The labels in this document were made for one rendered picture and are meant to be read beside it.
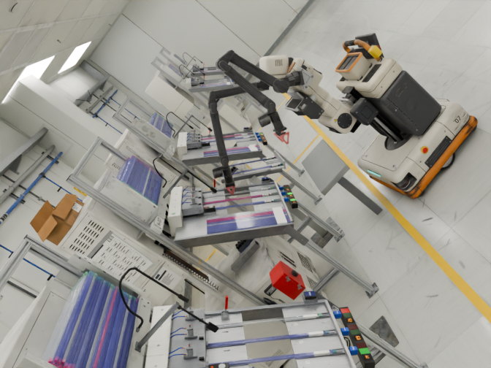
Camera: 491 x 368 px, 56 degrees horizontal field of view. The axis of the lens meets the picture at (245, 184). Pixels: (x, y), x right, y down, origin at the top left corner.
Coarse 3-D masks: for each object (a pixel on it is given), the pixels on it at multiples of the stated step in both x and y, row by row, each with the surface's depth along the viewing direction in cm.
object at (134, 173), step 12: (132, 156) 316; (132, 168) 301; (144, 168) 314; (120, 180) 279; (132, 180) 284; (144, 180) 297; (156, 180) 312; (144, 192) 283; (156, 192) 296; (156, 204) 281
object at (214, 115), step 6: (210, 108) 312; (216, 108) 312; (210, 114) 315; (216, 114) 315; (216, 120) 316; (216, 126) 316; (216, 132) 317; (216, 138) 317; (222, 138) 318; (216, 144) 319; (222, 144) 318; (222, 150) 318; (222, 156) 318; (222, 162) 319; (228, 162) 320
